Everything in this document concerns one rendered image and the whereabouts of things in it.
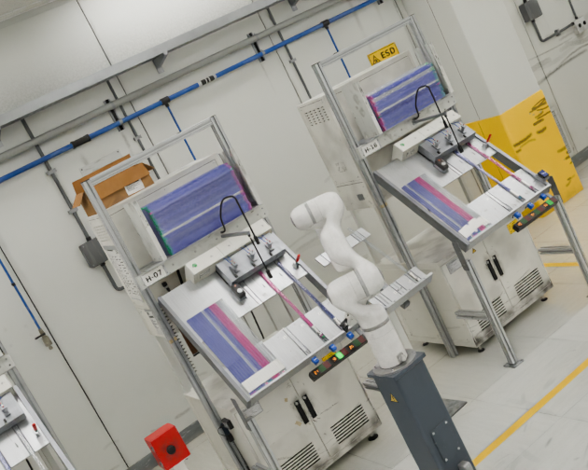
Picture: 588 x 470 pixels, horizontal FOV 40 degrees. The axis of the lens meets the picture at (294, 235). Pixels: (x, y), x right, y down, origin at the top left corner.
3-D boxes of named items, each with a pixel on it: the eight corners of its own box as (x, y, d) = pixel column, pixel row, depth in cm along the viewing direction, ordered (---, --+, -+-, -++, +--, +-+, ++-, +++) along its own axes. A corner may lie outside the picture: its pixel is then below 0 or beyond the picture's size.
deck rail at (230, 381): (250, 406, 364) (250, 399, 359) (247, 408, 363) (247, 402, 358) (161, 302, 396) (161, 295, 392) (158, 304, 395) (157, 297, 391)
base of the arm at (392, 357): (426, 352, 323) (406, 311, 320) (393, 378, 314) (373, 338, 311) (396, 349, 340) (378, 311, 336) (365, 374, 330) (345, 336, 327)
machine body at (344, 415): (387, 433, 429) (337, 333, 418) (286, 515, 399) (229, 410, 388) (326, 415, 487) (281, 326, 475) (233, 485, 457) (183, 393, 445)
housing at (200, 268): (271, 244, 424) (272, 227, 413) (194, 291, 403) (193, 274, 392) (261, 235, 427) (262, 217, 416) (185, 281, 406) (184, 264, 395)
